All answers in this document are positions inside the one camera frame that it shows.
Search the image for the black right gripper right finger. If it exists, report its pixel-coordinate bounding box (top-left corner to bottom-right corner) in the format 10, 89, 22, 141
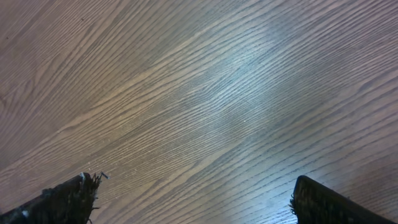
290, 175, 395, 224

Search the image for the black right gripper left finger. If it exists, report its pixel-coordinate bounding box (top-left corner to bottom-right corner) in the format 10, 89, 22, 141
1, 172, 109, 224

